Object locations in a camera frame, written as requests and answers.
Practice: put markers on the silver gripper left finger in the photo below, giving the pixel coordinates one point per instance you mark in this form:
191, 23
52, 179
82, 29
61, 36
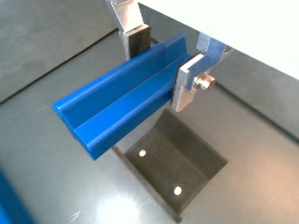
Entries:
133, 31

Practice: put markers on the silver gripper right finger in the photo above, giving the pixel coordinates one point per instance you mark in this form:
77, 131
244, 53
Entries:
192, 76

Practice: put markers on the blue star peg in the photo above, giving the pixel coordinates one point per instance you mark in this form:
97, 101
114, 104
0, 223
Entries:
104, 110

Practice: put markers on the black curved fixture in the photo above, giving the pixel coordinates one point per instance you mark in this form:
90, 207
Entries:
173, 163

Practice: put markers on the blue shape-sorter block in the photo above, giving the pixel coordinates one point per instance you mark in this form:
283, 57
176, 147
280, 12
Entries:
12, 211

